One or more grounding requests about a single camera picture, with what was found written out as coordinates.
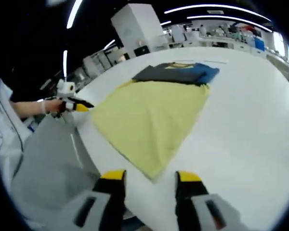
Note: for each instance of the yellow and grey garment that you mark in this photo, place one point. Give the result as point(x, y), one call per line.
point(147, 120)

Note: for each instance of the white square pillar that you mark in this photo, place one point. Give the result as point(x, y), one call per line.
point(139, 26)

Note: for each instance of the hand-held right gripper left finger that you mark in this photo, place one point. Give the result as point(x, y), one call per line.
point(113, 199)

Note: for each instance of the person's left hand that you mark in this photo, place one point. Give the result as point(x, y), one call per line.
point(51, 106)

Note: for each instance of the black box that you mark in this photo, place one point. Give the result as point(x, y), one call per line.
point(141, 51)

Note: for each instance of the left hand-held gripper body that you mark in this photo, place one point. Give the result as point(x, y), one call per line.
point(65, 87)

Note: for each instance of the white lab counter row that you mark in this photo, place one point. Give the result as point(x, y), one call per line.
point(219, 42)

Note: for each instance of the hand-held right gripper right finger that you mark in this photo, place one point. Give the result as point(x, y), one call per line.
point(187, 199)

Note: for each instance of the ceiling light strip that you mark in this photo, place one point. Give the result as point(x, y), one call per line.
point(216, 6)
point(231, 19)

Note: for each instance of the person's white printed shirt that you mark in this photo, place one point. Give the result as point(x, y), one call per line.
point(4, 139)

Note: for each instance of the blue bin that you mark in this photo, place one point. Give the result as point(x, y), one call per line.
point(259, 43)

